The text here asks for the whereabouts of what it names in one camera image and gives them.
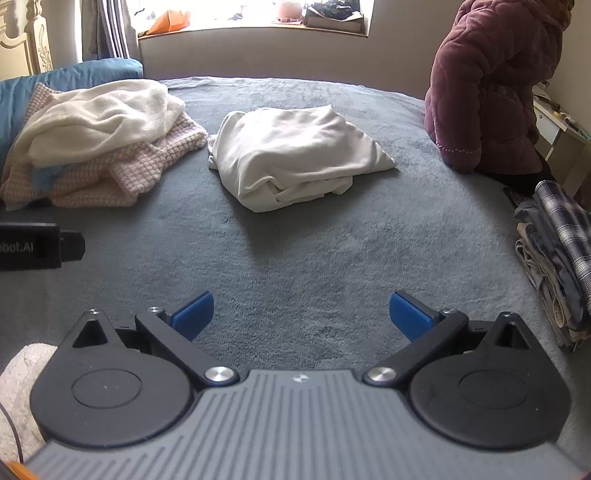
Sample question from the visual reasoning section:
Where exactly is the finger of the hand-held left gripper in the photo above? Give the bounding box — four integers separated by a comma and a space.
60, 230, 86, 262

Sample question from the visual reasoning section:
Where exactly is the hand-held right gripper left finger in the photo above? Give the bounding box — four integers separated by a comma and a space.
59, 291, 241, 387

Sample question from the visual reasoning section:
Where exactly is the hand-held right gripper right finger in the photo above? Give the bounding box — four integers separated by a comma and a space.
362, 291, 546, 387

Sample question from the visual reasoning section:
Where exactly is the white sweatshirt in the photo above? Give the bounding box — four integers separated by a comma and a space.
206, 104, 399, 213

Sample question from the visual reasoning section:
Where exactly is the pink knitted sweater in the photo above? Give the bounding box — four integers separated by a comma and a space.
0, 83, 208, 212

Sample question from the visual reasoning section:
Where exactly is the light blue cloth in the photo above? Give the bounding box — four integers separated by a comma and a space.
31, 161, 71, 191

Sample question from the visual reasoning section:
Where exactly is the grey bed blanket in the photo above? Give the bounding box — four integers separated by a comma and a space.
0, 76, 591, 462

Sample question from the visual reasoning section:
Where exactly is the cream fleece cloth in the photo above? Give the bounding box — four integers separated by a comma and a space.
14, 79, 186, 168

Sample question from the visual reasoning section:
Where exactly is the person's white fleece clothing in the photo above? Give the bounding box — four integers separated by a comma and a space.
0, 344, 58, 462

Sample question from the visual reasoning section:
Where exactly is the blue pillow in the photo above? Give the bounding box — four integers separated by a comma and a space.
0, 58, 144, 148

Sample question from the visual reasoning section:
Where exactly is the blue-grey folded garment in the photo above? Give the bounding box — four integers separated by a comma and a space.
514, 198, 589, 319

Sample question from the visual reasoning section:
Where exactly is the cream carved headboard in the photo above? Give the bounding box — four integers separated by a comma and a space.
0, 0, 100, 77

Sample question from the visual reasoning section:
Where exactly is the striped curtain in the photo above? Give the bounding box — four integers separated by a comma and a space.
83, 0, 139, 61

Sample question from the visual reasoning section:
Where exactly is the white nightstand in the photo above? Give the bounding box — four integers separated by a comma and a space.
531, 83, 591, 199

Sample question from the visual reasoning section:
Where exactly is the orange bag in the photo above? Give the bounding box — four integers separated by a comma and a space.
145, 9, 191, 35

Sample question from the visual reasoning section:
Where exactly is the window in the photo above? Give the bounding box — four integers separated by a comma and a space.
134, 0, 370, 38

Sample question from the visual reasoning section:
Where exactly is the cardboard box of shoes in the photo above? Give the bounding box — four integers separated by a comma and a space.
302, 0, 365, 33

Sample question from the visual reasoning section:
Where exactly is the pink pot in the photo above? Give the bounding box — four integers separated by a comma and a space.
277, 0, 305, 21

